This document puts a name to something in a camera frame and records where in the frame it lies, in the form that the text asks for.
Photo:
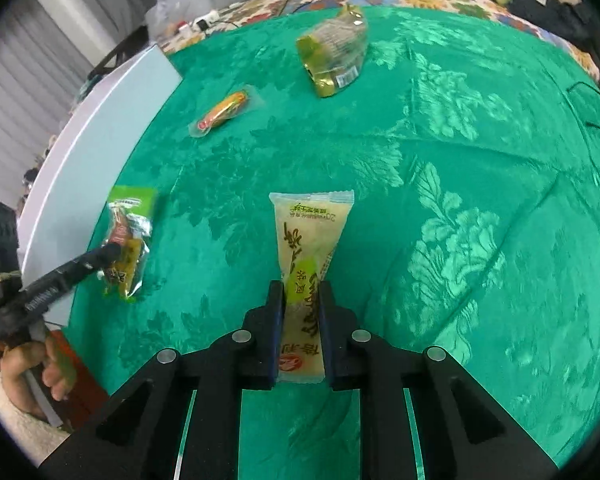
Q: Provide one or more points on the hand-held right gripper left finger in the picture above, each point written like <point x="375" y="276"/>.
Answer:
<point x="278" y="320"/>

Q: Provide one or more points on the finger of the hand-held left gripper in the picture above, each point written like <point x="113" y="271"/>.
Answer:
<point x="80" y="262"/>

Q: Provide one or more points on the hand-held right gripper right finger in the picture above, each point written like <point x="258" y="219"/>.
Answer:
<point x="325" y="320"/>

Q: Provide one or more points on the green meat snack packet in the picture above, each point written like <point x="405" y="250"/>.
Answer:
<point x="130" y="210"/>

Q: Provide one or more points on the yellow snack packet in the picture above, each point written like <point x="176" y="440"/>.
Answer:
<point x="307" y="240"/>

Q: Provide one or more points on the person's left forearm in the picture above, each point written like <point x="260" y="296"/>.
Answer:
<point x="20" y="435"/>

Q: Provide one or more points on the person's left hand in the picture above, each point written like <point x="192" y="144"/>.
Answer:
<point x="55" y="365"/>

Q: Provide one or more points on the clear-wrapped sausage packet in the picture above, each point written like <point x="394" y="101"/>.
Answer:
<point x="225" y="108"/>

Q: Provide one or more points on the green patterned tablecloth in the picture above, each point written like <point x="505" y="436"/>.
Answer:
<point x="430" y="110"/>

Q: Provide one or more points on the white power strip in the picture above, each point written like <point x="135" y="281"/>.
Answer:
<point x="206" y="21"/>

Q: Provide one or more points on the green biscuit packet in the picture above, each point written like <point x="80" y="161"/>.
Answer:
<point x="332" y="42"/>

